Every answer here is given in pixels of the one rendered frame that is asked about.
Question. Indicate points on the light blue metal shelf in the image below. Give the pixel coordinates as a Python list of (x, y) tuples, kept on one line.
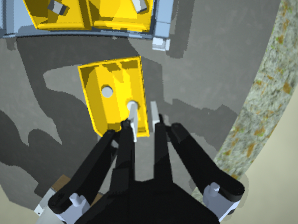
[(15, 19)]

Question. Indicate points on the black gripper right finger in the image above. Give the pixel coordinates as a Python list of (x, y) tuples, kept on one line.
[(222, 192)]

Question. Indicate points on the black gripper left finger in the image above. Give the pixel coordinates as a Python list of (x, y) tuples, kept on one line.
[(76, 197)]

